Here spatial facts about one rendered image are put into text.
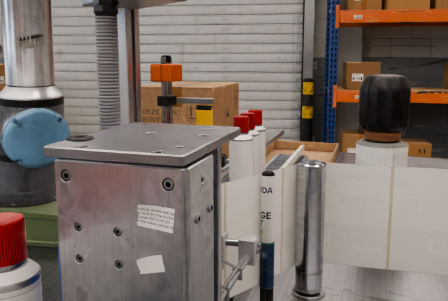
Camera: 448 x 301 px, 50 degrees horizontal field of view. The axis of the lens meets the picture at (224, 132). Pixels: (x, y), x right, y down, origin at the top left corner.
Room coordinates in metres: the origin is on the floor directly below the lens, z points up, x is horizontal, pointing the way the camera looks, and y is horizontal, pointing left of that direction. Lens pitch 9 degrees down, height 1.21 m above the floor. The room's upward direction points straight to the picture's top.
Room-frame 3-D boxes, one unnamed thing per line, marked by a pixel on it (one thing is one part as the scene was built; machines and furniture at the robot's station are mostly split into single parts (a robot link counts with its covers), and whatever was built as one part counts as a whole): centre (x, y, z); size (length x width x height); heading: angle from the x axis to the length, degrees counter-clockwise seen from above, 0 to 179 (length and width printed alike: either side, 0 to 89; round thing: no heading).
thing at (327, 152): (1.77, -0.28, 0.85); 0.30 x 0.26 x 0.04; 162
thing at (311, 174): (0.63, -0.12, 0.97); 0.05 x 0.05 x 0.19
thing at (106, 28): (0.69, 0.17, 1.18); 0.04 x 0.04 x 0.21
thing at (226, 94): (1.57, 0.11, 0.99); 0.30 x 0.24 x 0.27; 164
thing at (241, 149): (0.99, -0.04, 0.98); 0.05 x 0.05 x 0.20
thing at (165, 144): (0.38, 0.06, 1.14); 0.14 x 0.11 x 0.01; 162
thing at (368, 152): (0.80, -0.27, 1.03); 0.09 x 0.09 x 0.30
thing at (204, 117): (0.83, 0.03, 1.09); 0.03 x 0.01 x 0.06; 72
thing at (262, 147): (1.12, -0.07, 0.98); 0.05 x 0.05 x 0.20
